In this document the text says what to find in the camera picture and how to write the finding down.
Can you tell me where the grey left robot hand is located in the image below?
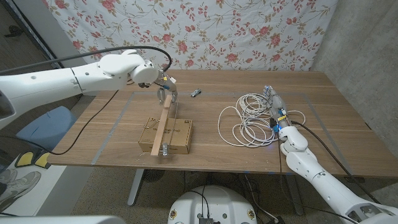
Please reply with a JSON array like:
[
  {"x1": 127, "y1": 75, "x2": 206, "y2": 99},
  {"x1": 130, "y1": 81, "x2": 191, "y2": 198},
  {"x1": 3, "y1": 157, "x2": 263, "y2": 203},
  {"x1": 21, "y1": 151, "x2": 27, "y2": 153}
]
[{"x1": 154, "y1": 70, "x2": 178, "y2": 104}]

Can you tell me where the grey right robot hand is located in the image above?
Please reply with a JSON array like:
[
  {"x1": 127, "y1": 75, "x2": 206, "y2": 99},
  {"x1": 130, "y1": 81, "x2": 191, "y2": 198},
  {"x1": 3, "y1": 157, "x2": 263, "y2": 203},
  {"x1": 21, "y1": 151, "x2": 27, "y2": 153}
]
[{"x1": 262, "y1": 85, "x2": 292, "y2": 128}]

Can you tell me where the white Ethernet cable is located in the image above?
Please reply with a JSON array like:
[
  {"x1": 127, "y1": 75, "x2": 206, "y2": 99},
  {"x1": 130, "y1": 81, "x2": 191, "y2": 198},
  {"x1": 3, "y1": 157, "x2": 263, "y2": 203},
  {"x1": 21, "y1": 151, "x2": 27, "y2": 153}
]
[{"x1": 217, "y1": 92, "x2": 306, "y2": 147}]

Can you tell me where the wooden clip hanger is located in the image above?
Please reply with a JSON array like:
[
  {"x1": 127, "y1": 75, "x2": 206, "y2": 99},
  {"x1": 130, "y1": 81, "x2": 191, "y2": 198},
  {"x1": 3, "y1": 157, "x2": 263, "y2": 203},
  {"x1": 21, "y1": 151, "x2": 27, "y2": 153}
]
[{"x1": 143, "y1": 94, "x2": 180, "y2": 157}]

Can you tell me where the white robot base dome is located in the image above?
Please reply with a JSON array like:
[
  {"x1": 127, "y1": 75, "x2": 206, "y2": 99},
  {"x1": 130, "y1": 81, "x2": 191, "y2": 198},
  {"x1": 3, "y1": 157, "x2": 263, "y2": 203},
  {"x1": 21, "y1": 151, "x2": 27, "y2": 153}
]
[{"x1": 167, "y1": 185, "x2": 258, "y2": 224}]

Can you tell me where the brown cardboard box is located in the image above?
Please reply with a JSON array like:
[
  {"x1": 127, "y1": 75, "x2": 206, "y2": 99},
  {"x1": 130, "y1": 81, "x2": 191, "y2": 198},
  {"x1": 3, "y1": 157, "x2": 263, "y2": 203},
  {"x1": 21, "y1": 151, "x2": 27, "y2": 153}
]
[{"x1": 138, "y1": 117, "x2": 193, "y2": 155}]

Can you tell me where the floral backdrop cloth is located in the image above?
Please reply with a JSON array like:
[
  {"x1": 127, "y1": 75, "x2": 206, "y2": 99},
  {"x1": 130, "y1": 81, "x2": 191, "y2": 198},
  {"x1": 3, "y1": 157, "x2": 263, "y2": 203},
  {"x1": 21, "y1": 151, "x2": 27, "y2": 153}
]
[{"x1": 42, "y1": 0, "x2": 339, "y2": 85}]

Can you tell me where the grey table leg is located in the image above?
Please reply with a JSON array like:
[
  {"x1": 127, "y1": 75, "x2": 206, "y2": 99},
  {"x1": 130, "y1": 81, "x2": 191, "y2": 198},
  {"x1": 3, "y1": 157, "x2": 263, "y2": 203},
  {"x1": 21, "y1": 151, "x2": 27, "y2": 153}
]
[{"x1": 284, "y1": 174, "x2": 305, "y2": 216}]

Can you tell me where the black round fan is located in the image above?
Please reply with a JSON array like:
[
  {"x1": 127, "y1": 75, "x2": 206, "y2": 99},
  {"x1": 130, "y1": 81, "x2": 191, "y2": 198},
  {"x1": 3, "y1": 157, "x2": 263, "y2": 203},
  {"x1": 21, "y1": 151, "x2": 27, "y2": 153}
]
[{"x1": 142, "y1": 169, "x2": 165, "y2": 183}]

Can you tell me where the white table leg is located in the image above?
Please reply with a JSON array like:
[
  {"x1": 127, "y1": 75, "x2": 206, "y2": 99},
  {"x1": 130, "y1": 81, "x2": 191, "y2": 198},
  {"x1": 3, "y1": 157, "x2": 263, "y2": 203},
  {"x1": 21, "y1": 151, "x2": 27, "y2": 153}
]
[{"x1": 127, "y1": 169, "x2": 146, "y2": 207}]

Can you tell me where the blue stool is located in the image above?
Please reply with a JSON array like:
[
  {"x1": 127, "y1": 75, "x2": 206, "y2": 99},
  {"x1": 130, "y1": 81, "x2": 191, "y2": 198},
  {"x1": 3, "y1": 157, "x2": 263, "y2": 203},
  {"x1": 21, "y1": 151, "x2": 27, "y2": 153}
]
[{"x1": 16, "y1": 105, "x2": 78, "y2": 152}]

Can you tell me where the yellow black slipper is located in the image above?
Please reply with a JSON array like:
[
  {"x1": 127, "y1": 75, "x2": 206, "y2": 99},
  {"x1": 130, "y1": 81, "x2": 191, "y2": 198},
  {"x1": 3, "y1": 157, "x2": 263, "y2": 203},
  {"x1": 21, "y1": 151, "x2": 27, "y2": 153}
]
[
  {"x1": 34, "y1": 151, "x2": 52, "y2": 170},
  {"x1": 14, "y1": 151, "x2": 35, "y2": 168}
]

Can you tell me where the white floor mat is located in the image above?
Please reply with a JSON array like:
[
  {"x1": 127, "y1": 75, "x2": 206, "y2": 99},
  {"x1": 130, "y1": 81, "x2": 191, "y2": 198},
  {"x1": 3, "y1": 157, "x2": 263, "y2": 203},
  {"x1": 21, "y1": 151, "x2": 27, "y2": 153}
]
[{"x1": 0, "y1": 155, "x2": 68, "y2": 217}]

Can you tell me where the white robot torso edge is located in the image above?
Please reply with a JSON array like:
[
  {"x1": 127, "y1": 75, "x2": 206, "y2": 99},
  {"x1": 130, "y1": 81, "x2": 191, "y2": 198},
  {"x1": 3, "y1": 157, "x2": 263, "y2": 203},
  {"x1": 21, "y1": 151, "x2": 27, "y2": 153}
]
[{"x1": 0, "y1": 215, "x2": 127, "y2": 224}]

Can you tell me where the grey sneaker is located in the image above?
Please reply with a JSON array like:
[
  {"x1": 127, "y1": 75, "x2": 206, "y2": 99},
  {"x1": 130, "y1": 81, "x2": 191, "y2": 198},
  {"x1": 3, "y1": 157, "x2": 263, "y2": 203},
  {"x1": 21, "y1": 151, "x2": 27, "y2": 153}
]
[
  {"x1": 0, "y1": 169, "x2": 19, "y2": 185},
  {"x1": 0, "y1": 170, "x2": 42, "y2": 212}
]

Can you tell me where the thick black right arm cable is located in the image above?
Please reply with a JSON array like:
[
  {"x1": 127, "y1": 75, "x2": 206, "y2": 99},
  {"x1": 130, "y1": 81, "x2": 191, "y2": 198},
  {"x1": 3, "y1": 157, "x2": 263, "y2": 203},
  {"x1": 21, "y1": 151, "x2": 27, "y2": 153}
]
[{"x1": 290, "y1": 120, "x2": 382, "y2": 205}]

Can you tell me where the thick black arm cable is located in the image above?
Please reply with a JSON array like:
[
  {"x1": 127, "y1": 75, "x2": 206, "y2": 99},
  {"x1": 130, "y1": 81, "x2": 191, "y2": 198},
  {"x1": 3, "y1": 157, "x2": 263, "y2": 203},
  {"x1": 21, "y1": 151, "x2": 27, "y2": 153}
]
[
  {"x1": 0, "y1": 45, "x2": 173, "y2": 75},
  {"x1": 290, "y1": 120, "x2": 382, "y2": 205}
]

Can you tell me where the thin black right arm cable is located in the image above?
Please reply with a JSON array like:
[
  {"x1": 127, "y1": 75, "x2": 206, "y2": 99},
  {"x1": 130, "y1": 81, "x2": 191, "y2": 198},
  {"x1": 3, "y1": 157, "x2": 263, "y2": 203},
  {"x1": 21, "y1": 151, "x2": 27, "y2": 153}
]
[{"x1": 277, "y1": 139, "x2": 360, "y2": 224}]

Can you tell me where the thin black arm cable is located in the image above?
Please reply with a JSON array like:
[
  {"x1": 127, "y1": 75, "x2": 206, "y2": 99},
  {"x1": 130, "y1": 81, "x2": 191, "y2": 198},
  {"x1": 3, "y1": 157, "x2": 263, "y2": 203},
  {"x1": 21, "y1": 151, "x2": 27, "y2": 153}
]
[
  {"x1": 277, "y1": 139, "x2": 360, "y2": 224},
  {"x1": 0, "y1": 90, "x2": 119, "y2": 156}
]

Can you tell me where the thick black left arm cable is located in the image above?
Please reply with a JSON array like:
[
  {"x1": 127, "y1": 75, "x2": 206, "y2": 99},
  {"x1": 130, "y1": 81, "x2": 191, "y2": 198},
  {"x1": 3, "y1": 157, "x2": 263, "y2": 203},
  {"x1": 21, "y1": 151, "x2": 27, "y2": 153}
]
[{"x1": 0, "y1": 45, "x2": 173, "y2": 75}]

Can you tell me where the white floor cable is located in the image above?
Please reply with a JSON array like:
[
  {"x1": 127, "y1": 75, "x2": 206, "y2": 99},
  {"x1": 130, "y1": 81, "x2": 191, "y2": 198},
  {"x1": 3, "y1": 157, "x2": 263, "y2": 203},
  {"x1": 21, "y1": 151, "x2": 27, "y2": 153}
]
[{"x1": 244, "y1": 174, "x2": 279, "y2": 223}]

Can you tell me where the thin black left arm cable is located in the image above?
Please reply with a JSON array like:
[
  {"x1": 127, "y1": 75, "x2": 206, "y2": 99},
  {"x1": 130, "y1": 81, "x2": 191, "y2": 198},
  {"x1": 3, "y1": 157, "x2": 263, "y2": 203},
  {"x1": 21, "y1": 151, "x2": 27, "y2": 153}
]
[{"x1": 0, "y1": 90, "x2": 119, "y2": 156}]

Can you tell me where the black cable on base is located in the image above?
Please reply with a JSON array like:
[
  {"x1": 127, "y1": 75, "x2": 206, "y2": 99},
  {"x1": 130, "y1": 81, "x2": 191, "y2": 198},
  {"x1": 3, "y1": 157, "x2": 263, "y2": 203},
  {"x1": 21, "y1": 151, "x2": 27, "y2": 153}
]
[{"x1": 186, "y1": 190, "x2": 210, "y2": 218}]

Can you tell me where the dark door rail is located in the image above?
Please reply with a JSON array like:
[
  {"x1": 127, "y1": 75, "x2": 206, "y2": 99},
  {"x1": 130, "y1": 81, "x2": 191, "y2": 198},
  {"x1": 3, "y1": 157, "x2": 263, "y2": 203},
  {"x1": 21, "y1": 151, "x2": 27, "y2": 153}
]
[{"x1": 4, "y1": 0, "x2": 62, "y2": 68}]

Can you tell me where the black door handle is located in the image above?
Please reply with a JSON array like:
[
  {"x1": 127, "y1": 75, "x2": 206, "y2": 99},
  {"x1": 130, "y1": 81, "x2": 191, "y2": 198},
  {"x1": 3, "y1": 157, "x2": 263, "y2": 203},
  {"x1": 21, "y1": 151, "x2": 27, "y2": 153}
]
[{"x1": 4, "y1": 25, "x2": 23, "y2": 38}]

